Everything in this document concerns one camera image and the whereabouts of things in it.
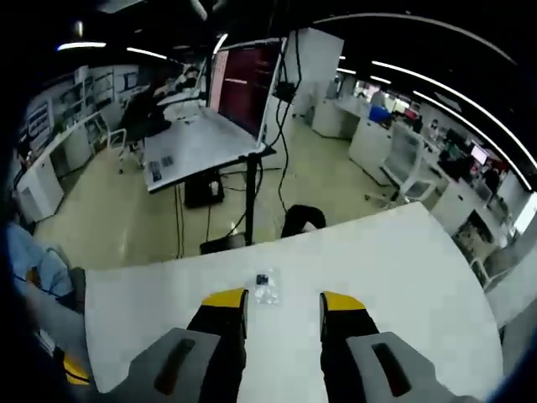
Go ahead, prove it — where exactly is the computer monitor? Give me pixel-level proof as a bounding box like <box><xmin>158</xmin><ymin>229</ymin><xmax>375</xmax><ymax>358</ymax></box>
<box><xmin>207</xmin><ymin>39</ymin><xmax>289</xmax><ymax>147</ymax></box>

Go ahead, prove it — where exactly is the wall shelf unit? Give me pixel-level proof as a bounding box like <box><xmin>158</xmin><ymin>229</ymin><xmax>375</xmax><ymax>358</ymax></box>
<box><xmin>24</xmin><ymin>65</ymin><xmax>142</xmax><ymax>142</ymax></box>

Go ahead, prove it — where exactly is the white mesh office chair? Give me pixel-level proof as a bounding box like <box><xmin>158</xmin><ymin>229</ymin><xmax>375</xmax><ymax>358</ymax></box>
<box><xmin>363</xmin><ymin>124</ymin><xmax>438</xmax><ymax>205</ymax></box>

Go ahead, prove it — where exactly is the small clear plastic bag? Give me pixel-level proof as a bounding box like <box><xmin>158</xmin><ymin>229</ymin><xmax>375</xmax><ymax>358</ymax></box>
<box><xmin>246</xmin><ymin>267</ymin><xmax>282</xmax><ymax>306</ymax></box>

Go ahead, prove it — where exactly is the black computer tower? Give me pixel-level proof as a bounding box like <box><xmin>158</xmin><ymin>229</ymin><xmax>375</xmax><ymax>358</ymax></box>
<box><xmin>183</xmin><ymin>169</ymin><xmax>227</xmax><ymax>210</ymax></box>

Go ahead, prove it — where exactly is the blue bin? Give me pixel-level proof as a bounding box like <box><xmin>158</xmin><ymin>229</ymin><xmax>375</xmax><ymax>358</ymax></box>
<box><xmin>368</xmin><ymin>104</ymin><xmax>392</xmax><ymax>123</ymax></box>

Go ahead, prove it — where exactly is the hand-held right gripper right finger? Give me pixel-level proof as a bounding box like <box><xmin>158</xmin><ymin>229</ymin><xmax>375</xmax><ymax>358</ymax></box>
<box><xmin>318</xmin><ymin>290</ymin><xmax>448</xmax><ymax>403</ymax></box>

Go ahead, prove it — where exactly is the long white counter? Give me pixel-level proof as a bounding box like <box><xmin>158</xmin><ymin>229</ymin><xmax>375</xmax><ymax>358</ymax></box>
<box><xmin>15</xmin><ymin>109</ymin><xmax>111</xmax><ymax>223</ymax></box>

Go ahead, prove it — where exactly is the small background monitor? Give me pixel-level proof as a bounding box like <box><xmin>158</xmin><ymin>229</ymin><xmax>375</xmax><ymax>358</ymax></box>
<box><xmin>469</xmin><ymin>144</ymin><xmax>490</xmax><ymax>165</ymax></box>

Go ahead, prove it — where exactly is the person's light shirt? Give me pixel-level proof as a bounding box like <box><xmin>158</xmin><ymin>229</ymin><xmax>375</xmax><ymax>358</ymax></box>
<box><xmin>7</xmin><ymin>221</ymin><xmax>73</xmax><ymax>297</ymax></box>

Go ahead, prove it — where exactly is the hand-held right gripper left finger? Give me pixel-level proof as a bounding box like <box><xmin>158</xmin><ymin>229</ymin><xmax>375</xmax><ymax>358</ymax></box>
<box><xmin>128</xmin><ymin>287</ymin><xmax>250</xmax><ymax>403</ymax></box>

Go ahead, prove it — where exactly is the white desk with black legs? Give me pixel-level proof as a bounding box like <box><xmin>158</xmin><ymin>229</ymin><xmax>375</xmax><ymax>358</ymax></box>
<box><xmin>141</xmin><ymin>113</ymin><xmax>279</xmax><ymax>247</ymax></box>

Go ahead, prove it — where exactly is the black backpack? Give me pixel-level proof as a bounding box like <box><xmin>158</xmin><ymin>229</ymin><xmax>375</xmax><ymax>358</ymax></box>
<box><xmin>279</xmin><ymin>204</ymin><xmax>327</xmax><ymax>239</ymax></box>

